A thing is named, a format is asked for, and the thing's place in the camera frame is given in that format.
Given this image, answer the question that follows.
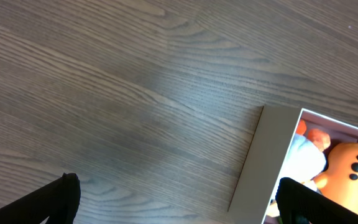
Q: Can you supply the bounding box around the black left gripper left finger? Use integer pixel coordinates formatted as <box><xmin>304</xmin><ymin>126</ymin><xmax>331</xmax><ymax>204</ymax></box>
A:
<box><xmin>0</xmin><ymin>173</ymin><xmax>81</xmax><ymax>224</ymax></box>

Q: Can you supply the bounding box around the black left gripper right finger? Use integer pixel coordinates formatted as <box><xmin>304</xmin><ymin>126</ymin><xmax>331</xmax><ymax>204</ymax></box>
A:
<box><xmin>275</xmin><ymin>177</ymin><xmax>358</xmax><ymax>224</ymax></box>

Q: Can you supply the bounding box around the white and yellow chick plush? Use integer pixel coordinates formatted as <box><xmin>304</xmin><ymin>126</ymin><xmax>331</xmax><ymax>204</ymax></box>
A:
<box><xmin>278</xmin><ymin>119</ymin><xmax>331</xmax><ymax>192</ymax></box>

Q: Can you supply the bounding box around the orange dog figurine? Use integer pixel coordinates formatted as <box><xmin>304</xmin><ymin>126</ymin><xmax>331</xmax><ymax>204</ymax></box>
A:
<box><xmin>313</xmin><ymin>142</ymin><xmax>358</xmax><ymax>214</ymax></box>

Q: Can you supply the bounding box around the white box with pink inside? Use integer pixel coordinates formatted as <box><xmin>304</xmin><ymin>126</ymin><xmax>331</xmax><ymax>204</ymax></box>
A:
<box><xmin>228</xmin><ymin>106</ymin><xmax>358</xmax><ymax>223</ymax></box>

